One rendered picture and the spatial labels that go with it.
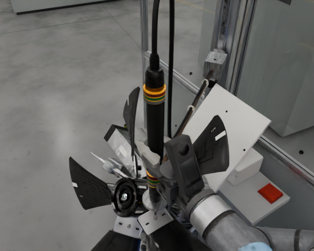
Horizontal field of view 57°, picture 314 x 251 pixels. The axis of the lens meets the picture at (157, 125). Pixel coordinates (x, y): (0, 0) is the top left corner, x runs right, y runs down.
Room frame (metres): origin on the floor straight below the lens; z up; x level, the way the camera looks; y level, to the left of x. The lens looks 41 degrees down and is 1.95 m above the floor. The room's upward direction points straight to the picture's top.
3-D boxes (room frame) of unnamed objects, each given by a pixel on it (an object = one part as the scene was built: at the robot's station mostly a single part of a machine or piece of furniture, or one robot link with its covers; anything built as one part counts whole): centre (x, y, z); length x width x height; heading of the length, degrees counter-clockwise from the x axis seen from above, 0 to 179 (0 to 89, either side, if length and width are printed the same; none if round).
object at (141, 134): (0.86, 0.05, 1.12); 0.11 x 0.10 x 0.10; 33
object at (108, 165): (0.76, 0.18, 1.08); 0.07 x 0.04 x 0.06; 43
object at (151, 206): (0.47, 0.00, 1.33); 0.09 x 0.07 x 0.10; 158
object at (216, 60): (1.04, -0.23, 1.37); 0.10 x 0.07 x 0.08; 158
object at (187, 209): (0.37, -0.06, 1.46); 0.12 x 0.08 x 0.09; 33
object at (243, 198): (0.86, -0.40, 0.84); 0.36 x 0.24 x 0.03; 33
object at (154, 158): (0.44, 0.02, 1.46); 0.09 x 0.03 x 0.06; 43
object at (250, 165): (0.94, -0.38, 0.91); 0.17 x 0.16 x 0.11; 123
